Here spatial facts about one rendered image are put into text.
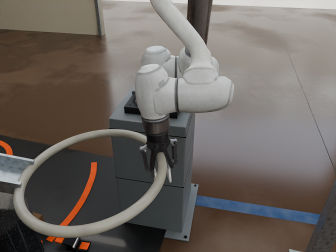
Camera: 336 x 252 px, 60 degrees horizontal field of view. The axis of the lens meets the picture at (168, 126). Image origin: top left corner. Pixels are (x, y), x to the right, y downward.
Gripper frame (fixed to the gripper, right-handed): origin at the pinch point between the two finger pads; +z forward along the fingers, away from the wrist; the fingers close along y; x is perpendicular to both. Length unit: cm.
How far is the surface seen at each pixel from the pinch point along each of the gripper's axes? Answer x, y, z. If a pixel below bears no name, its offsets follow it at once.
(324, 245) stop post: 11, -76, 62
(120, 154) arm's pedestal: -51, 11, 24
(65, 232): 23.2, 31.5, -10.1
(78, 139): -20.5, 27.1, -10.1
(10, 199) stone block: -26, 61, 15
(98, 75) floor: -307, 12, 73
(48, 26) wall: -557, 83, 49
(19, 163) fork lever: -11.0, 46.9, -11.4
